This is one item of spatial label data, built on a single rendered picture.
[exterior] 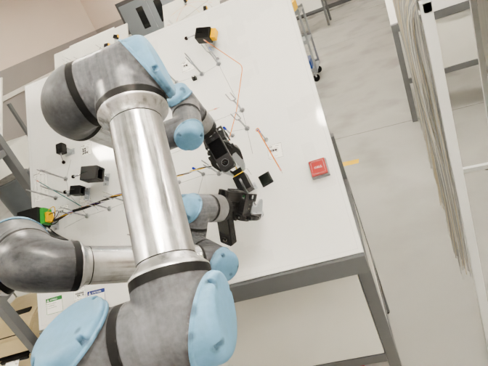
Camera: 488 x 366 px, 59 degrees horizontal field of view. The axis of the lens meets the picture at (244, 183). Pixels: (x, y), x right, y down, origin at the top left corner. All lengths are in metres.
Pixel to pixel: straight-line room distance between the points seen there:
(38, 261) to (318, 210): 0.83
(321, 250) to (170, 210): 0.80
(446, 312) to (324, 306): 0.94
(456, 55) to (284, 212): 2.89
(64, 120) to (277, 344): 1.14
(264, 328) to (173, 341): 1.05
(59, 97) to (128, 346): 0.41
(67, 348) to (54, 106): 0.39
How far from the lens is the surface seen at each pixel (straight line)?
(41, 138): 1.97
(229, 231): 1.23
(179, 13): 8.64
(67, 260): 0.86
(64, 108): 0.77
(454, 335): 2.24
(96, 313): 0.61
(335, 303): 1.51
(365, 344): 1.65
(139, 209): 0.62
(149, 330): 0.57
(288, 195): 1.40
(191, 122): 1.10
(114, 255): 0.90
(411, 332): 2.27
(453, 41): 4.01
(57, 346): 0.62
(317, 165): 1.37
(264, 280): 1.39
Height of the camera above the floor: 1.69
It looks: 24 degrees down
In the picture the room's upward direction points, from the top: 24 degrees counter-clockwise
